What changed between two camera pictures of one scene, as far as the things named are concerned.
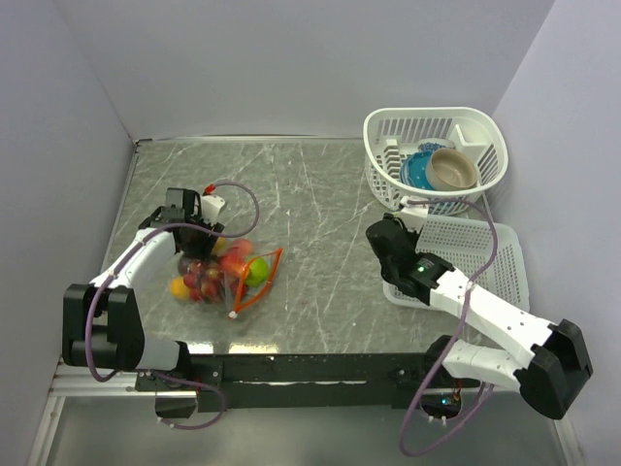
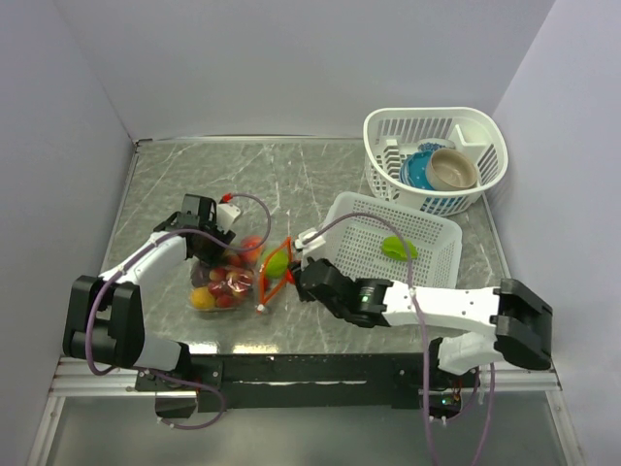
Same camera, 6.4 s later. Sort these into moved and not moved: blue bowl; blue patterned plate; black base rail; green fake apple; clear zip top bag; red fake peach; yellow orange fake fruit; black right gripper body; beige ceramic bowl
Moved: clear zip top bag; black right gripper body; red fake peach; green fake apple; yellow orange fake fruit
Not moved: black base rail; blue patterned plate; blue bowl; beige ceramic bowl
